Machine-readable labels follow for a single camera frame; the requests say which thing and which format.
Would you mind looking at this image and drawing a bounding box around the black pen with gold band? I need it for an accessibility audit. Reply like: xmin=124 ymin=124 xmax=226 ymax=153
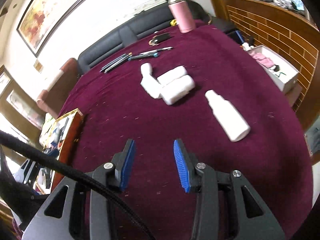
xmin=104 ymin=53 xmax=132 ymax=73

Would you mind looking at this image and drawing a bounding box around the maroon velvet bed cover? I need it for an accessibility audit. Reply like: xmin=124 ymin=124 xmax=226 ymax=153
xmin=61 ymin=22 xmax=313 ymax=239

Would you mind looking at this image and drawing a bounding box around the framed wall painting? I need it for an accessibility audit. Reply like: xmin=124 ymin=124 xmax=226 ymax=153
xmin=17 ymin=0 xmax=85 ymax=57

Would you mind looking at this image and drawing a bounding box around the wooden slatted cabinet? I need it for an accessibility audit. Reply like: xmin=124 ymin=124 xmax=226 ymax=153
xmin=211 ymin=0 xmax=319 ymax=130

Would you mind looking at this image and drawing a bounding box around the black key pouch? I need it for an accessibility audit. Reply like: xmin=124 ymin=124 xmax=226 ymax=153
xmin=148 ymin=33 xmax=171 ymax=46

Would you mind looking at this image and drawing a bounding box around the gold-rimmed white tray box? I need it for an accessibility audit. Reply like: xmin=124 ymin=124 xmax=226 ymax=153
xmin=34 ymin=108 xmax=84 ymax=194

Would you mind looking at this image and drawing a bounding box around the white round jar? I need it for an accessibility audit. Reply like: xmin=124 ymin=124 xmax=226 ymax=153
xmin=161 ymin=75 xmax=195 ymax=106

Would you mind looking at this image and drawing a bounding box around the white cylinder bottle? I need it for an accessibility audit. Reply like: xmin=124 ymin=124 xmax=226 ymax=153
xmin=157 ymin=66 xmax=187 ymax=86

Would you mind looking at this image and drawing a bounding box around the white open storage box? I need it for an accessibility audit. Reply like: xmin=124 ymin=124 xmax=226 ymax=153
xmin=247 ymin=45 xmax=299 ymax=94

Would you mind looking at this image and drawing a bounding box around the brown chair back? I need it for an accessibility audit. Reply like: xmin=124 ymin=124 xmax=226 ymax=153
xmin=36 ymin=58 xmax=79 ymax=119

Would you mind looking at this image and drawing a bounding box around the white bottle with round cap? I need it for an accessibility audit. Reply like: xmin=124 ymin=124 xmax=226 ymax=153
xmin=140 ymin=62 xmax=153 ymax=78

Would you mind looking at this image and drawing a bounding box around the black braided cable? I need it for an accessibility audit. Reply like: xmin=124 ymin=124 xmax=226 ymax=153
xmin=0 ymin=129 xmax=156 ymax=240

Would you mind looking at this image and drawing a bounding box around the pink water bottle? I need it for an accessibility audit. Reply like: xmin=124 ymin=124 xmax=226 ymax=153
xmin=168 ymin=0 xmax=196 ymax=33

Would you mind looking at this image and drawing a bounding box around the black pen teal tip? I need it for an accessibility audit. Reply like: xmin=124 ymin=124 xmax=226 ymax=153
xmin=129 ymin=47 xmax=173 ymax=61

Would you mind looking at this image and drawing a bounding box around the black pen far left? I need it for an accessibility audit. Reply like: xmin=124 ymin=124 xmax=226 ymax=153
xmin=100 ymin=54 xmax=126 ymax=73

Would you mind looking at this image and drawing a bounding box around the black leather headboard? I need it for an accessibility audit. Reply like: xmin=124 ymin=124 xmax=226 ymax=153
xmin=78 ymin=4 xmax=174 ymax=75

